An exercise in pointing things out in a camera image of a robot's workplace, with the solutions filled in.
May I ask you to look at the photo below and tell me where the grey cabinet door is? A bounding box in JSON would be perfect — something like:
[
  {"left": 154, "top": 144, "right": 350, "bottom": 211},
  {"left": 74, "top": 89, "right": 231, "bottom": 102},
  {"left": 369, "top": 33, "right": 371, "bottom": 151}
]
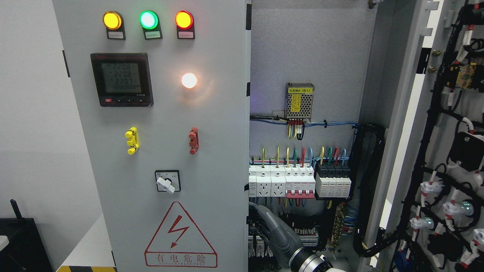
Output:
[
  {"left": 361, "top": 0, "right": 483, "bottom": 272},
  {"left": 53, "top": 0, "right": 251, "bottom": 272}
]

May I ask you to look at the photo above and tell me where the red electric hazard sticker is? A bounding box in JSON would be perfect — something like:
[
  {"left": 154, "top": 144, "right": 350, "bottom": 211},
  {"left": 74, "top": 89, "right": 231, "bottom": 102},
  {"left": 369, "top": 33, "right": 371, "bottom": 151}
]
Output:
[{"left": 144, "top": 201, "right": 218, "bottom": 267}]

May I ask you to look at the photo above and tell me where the black surge protector block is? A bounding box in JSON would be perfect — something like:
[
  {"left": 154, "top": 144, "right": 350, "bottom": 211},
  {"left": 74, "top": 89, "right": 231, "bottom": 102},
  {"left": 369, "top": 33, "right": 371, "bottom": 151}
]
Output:
[{"left": 315, "top": 163, "right": 353, "bottom": 200}]

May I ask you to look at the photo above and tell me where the black box with antenna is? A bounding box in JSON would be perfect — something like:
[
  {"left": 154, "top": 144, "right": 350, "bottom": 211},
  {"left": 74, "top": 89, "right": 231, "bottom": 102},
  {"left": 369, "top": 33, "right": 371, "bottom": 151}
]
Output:
[{"left": 0, "top": 199, "right": 53, "bottom": 272}]

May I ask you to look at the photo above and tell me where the yellow indicator light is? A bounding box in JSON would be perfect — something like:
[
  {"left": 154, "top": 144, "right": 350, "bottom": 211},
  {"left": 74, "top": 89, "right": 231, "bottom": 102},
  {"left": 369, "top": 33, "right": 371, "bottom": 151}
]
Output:
[{"left": 102, "top": 11, "right": 123, "bottom": 30}]

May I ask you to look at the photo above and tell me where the yellow terminal post block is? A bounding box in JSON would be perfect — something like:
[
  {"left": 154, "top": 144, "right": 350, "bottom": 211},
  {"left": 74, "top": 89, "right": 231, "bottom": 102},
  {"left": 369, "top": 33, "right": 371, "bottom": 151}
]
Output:
[{"left": 125, "top": 127, "right": 140, "bottom": 155}]

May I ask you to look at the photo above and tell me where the white rotary selector switch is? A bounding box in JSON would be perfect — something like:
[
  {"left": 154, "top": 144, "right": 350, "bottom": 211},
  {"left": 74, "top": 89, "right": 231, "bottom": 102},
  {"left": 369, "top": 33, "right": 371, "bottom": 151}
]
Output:
[{"left": 155, "top": 169, "right": 180, "bottom": 194}]

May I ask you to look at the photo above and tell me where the white socket and breaker row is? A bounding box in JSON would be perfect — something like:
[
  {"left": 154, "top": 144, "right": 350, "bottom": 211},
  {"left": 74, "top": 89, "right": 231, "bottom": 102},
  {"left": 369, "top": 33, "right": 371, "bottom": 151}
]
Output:
[{"left": 248, "top": 165, "right": 316, "bottom": 199}]

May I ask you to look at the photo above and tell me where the white glowing indicator light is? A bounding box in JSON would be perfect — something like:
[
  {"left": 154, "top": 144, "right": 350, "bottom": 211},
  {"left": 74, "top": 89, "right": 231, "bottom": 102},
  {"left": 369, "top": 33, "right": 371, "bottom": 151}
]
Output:
[{"left": 181, "top": 73, "right": 198, "bottom": 88}]

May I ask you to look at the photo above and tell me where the black digital power meter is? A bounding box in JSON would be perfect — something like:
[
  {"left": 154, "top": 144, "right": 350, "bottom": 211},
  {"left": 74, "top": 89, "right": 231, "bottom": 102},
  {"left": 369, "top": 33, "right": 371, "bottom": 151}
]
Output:
[{"left": 90, "top": 52, "right": 154, "bottom": 107}]

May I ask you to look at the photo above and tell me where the red terminal post block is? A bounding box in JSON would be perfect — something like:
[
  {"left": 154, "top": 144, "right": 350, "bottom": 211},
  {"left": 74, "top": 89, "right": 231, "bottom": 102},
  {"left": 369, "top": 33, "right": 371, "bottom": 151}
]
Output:
[{"left": 188, "top": 127, "right": 199, "bottom": 155}]

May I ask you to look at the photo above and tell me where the metal mesh power supply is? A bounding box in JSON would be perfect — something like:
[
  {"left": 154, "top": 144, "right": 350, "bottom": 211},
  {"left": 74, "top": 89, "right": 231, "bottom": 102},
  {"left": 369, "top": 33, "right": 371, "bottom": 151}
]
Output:
[{"left": 285, "top": 82, "right": 314, "bottom": 121}]

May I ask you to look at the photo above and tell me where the lower relay terminal row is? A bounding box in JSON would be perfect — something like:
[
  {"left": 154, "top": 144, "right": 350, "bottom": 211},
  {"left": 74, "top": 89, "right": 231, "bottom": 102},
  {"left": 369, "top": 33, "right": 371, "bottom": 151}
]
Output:
[{"left": 248, "top": 213, "right": 320, "bottom": 258}]

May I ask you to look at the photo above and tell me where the red indicator light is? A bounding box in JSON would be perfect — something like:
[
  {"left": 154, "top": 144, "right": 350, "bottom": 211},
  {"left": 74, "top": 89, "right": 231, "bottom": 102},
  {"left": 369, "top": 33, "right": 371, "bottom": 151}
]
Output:
[{"left": 175, "top": 10, "right": 194, "bottom": 30}]

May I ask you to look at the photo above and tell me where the dark grey robot hand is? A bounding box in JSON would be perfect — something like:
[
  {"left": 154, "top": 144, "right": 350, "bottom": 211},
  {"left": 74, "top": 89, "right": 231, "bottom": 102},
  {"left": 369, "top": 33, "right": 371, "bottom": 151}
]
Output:
[{"left": 249, "top": 202, "right": 303, "bottom": 267}]

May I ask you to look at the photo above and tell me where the green indicator light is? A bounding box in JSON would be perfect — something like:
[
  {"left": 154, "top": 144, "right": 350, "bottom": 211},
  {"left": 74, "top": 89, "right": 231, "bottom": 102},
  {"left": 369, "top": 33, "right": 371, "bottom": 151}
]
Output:
[{"left": 139, "top": 10, "right": 159, "bottom": 30}]

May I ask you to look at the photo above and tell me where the black corrugated cable conduit right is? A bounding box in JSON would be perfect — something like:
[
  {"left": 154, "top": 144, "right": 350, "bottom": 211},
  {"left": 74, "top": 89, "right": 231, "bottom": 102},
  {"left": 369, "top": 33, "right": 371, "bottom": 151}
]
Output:
[{"left": 347, "top": 123, "right": 401, "bottom": 258}]

